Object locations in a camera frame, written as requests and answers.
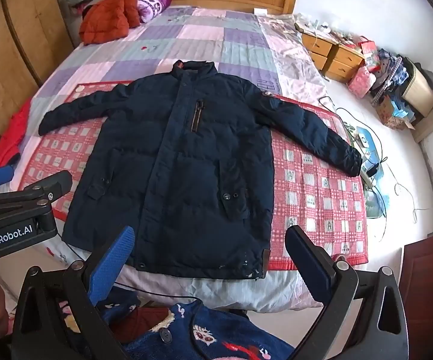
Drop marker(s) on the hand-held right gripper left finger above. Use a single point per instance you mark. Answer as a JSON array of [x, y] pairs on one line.
[[112, 266]]

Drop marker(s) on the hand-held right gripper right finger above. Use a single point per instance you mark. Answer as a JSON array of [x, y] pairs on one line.
[[308, 264]]

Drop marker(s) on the navy padded jacket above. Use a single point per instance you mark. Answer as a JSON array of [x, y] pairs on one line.
[[186, 176]]

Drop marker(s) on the pile of blue clothes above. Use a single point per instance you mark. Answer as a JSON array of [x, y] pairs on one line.
[[390, 65]]

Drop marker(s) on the red cloth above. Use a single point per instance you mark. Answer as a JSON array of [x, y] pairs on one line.
[[10, 135]]

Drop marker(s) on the red checkered mat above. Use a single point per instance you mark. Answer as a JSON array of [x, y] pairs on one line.
[[314, 195]]

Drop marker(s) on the blue floor mat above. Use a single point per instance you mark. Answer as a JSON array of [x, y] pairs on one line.
[[372, 198]]

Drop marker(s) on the person's blue patterned fleece top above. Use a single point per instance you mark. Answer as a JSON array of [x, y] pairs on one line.
[[209, 337]]

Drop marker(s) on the dark red door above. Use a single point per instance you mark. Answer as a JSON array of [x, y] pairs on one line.
[[430, 292]]

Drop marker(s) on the cardboard box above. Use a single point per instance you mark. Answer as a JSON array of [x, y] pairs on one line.
[[392, 114]]

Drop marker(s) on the orange down jacket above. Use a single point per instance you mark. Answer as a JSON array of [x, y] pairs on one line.
[[104, 18]]

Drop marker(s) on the pink bag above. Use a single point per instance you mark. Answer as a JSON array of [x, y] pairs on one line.
[[362, 82]]

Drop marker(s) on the wooden nightstand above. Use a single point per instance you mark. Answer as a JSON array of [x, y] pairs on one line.
[[336, 60]]

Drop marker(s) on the beige storage box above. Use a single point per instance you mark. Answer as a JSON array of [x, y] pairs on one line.
[[420, 88]]

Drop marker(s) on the purple patterned pillow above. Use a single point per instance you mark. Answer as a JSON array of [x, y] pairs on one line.
[[152, 5]]

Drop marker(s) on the red gift bag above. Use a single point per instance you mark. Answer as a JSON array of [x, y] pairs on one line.
[[368, 49]]

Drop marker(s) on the pastel patchwork bed sheet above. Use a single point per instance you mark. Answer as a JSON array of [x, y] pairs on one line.
[[201, 45]]

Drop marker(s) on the pile of small nightstand items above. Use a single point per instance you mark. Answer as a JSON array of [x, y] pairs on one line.
[[321, 26]]

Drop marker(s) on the white wall socket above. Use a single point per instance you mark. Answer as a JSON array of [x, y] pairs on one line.
[[260, 10]]

